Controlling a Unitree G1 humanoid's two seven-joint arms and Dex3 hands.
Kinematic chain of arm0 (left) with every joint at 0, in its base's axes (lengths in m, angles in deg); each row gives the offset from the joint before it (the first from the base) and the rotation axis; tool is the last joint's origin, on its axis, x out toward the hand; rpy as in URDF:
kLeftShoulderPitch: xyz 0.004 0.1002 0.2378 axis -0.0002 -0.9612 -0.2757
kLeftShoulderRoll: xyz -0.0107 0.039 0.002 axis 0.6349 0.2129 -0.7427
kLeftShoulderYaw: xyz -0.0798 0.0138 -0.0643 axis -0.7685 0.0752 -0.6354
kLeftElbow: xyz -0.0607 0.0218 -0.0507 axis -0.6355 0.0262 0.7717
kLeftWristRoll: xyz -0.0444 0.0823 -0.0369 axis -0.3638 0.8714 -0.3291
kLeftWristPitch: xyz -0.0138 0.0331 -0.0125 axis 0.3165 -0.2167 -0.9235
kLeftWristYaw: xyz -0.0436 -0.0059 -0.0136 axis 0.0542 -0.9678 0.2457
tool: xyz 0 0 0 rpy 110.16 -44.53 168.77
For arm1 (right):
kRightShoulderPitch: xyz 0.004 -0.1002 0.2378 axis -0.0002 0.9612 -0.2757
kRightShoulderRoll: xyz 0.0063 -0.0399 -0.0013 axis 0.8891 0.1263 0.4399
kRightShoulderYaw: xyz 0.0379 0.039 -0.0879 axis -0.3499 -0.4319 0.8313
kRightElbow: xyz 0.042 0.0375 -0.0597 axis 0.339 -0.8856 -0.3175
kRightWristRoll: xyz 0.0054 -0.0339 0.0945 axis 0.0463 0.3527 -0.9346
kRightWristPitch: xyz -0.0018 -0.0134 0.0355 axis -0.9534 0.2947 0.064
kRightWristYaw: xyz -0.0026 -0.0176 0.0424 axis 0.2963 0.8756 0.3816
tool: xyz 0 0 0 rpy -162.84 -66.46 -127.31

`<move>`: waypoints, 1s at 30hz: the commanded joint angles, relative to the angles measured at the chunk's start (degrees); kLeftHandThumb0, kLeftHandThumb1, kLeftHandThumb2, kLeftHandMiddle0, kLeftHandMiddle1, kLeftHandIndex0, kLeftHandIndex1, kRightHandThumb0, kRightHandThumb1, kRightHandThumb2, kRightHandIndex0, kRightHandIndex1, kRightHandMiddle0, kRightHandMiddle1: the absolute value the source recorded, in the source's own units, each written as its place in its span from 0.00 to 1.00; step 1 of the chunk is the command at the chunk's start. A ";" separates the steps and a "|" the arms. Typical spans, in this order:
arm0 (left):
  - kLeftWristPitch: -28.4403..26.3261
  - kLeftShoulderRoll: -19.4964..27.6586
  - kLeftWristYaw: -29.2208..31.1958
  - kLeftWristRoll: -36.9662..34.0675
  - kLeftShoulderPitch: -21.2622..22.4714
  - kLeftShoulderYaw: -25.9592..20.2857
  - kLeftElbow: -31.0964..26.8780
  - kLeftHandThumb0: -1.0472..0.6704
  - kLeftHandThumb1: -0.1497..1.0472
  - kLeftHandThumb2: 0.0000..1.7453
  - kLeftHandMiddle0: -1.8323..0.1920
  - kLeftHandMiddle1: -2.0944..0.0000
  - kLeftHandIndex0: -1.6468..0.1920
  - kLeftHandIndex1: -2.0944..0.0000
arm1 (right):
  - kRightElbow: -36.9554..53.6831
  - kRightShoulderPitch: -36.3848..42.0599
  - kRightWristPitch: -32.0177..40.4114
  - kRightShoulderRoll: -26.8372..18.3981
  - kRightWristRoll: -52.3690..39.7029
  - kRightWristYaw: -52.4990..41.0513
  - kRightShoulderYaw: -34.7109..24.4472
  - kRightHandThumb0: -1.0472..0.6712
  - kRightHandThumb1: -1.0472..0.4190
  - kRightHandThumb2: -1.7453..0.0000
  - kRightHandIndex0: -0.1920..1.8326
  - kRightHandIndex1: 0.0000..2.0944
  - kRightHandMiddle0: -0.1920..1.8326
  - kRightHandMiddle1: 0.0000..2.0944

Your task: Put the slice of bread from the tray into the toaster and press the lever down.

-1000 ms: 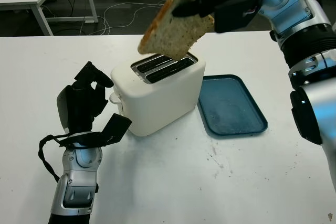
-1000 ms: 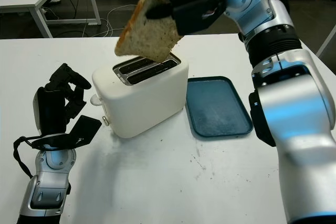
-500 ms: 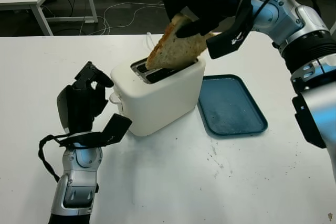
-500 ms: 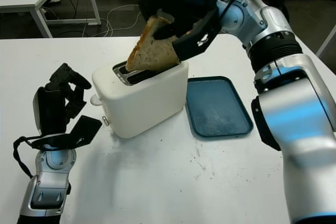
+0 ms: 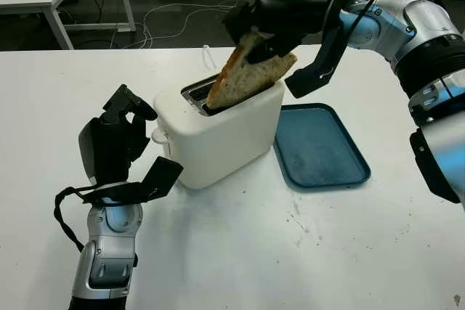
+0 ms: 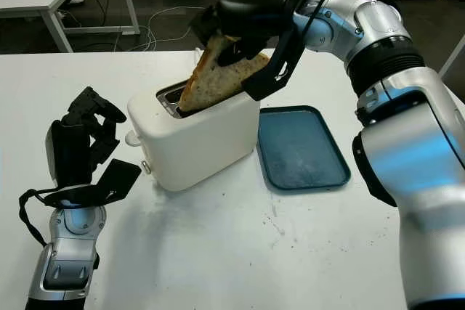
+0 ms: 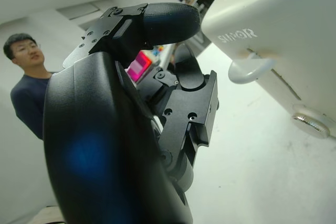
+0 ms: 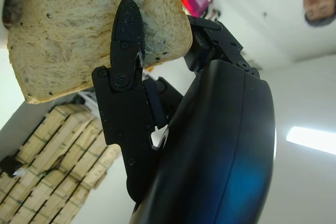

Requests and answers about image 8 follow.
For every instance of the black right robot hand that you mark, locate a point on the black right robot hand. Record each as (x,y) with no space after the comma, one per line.
(210,142)

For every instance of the slice of bread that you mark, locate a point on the slice of bread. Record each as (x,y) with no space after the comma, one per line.
(65,37)

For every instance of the ceiling light panel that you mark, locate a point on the ceiling light panel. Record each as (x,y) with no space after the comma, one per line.
(312,140)

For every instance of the wooden crate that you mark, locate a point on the wooden crate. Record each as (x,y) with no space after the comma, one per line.
(52,169)

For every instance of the person's face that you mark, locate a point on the person's face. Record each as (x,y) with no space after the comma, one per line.
(317,1)

